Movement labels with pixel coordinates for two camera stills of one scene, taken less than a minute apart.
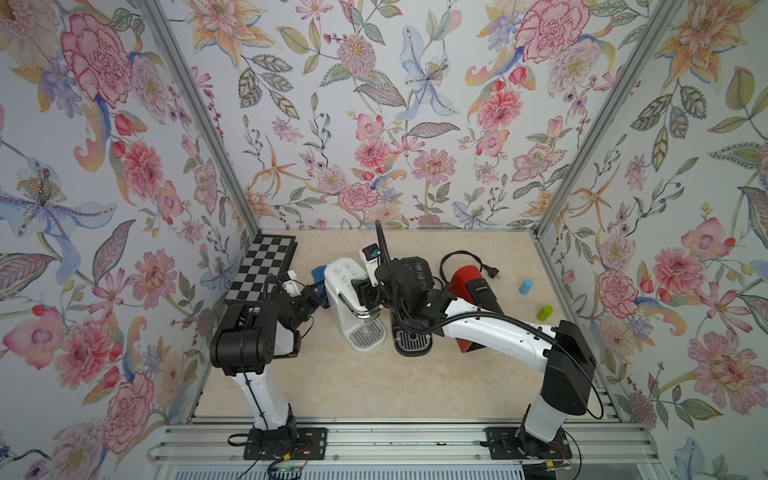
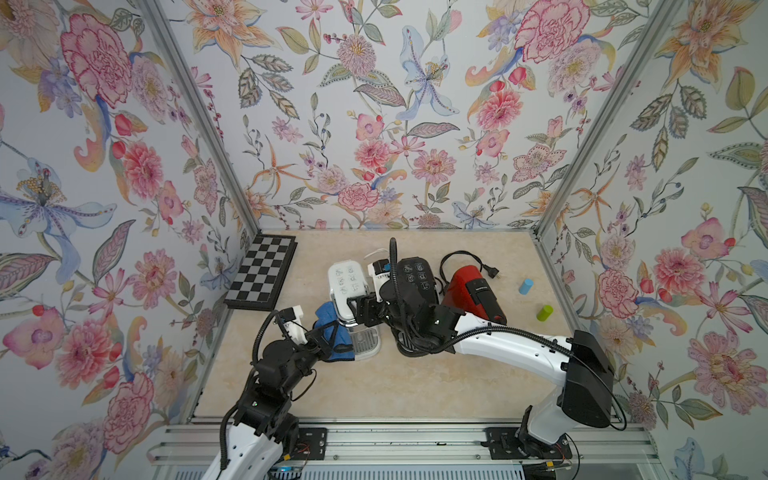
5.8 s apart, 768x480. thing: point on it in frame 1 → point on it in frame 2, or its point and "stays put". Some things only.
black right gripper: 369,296 → 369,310
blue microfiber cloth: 318,276 → 342,346
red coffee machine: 467,284 stays put
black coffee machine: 411,336 stays put
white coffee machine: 358,323 stays put
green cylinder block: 545,313 stays put
